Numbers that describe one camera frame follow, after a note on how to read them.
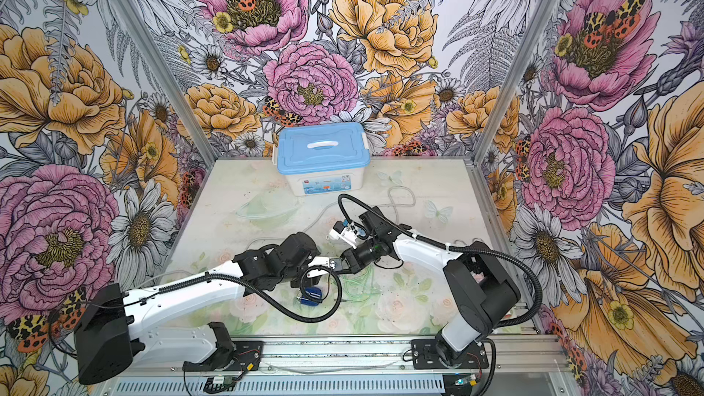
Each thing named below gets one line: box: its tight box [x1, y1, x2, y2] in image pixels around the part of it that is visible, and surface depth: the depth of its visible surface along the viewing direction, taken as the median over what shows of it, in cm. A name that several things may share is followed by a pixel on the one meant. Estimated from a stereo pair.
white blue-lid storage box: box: [272, 121, 371, 197], surface depth 105 cm
